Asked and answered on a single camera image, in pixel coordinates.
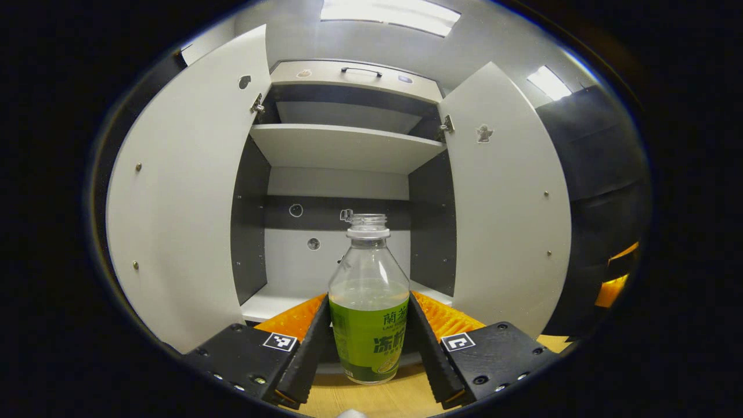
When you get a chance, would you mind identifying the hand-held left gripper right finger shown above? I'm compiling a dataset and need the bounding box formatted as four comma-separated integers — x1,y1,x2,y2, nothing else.
406,290,562,410

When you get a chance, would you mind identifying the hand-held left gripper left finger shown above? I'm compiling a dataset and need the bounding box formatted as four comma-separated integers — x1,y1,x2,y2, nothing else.
183,293,333,410

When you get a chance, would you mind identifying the green label plastic bottle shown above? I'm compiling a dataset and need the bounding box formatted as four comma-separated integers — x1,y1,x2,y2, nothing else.
328,213,410,385

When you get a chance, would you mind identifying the grey cabinet door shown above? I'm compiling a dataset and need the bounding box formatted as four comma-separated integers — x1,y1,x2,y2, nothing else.
437,62,572,338
106,24,272,355

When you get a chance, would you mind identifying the grey cabinet drawer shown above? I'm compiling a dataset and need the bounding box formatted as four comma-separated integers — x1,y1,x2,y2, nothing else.
270,60,445,105

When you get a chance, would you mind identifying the black backdrop cloth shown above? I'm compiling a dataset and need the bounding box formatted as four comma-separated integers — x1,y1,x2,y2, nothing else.
90,46,651,349

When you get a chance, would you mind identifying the small ceiling light panel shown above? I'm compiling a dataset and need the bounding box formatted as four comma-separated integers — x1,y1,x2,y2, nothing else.
527,66,572,101

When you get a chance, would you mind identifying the large ceiling light panel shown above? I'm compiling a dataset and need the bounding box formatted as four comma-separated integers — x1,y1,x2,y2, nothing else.
320,0,462,37

